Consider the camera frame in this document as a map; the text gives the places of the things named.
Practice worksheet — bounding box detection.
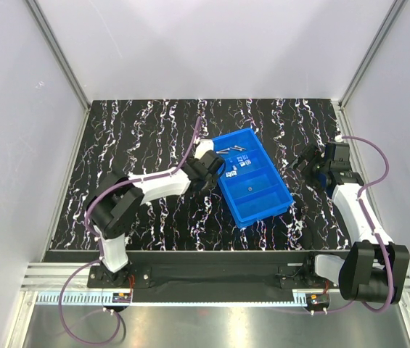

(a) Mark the silver bolt two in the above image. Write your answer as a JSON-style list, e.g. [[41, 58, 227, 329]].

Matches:
[[216, 148, 231, 155]]

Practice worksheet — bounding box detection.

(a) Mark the aluminium corner post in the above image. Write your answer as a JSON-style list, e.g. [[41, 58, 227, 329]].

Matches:
[[24, 0, 93, 109], [338, 0, 409, 109]]

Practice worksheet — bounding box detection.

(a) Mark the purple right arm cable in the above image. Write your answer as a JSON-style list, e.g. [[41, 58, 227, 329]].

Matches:
[[335, 136, 398, 312]]

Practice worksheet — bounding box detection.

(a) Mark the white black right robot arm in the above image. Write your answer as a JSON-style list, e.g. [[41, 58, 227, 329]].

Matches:
[[289, 142, 410, 312]]

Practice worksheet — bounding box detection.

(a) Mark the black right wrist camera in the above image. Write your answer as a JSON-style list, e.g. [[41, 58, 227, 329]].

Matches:
[[324, 142, 351, 171]]

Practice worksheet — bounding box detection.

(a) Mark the left aluminium corner post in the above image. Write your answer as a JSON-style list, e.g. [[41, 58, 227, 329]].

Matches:
[[24, 0, 93, 109]]

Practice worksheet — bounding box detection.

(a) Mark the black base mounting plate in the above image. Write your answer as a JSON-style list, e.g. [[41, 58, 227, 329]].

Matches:
[[34, 251, 347, 305]]

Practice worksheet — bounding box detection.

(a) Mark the silver bolt one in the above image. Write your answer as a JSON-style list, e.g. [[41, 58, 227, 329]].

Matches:
[[230, 146, 246, 152]]

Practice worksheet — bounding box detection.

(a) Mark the aluminium frame rail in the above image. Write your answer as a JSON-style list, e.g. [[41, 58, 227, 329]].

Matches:
[[19, 263, 410, 309]]

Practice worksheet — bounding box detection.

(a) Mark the right aluminium corner post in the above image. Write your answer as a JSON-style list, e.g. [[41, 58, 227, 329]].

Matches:
[[338, 0, 409, 109]]

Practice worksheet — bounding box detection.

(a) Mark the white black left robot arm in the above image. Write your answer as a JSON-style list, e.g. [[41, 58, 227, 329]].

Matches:
[[84, 150, 226, 284]]

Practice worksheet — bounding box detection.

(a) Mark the blue plastic divided bin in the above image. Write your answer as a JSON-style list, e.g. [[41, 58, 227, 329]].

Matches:
[[212, 128, 294, 228]]

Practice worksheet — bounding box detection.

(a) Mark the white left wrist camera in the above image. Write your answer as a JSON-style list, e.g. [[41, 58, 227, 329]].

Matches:
[[194, 139, 214, 159]]

